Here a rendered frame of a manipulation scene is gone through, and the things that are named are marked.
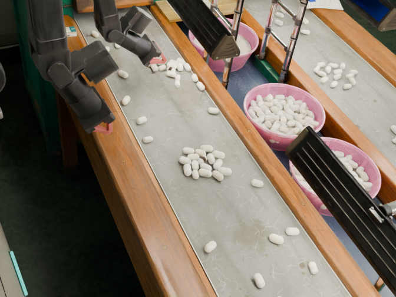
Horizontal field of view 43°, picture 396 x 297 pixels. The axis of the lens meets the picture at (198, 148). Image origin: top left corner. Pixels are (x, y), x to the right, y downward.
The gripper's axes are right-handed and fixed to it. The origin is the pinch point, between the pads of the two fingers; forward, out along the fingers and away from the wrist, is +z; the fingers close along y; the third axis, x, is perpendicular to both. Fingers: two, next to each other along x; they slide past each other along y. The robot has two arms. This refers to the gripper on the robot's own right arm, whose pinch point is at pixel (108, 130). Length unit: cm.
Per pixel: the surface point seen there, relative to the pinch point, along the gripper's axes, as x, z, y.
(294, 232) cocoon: -23, 39, -29
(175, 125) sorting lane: -15.1, 36.4, 19.9
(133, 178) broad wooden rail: 3.2, 24.3, 3.2
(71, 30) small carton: -5, 26, 74
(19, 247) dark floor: 63, 80, 49
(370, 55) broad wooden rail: -93, 73, 25
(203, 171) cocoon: -13.4, 33.3, -1.7
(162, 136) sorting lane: -9.9, 33.8, 17.2
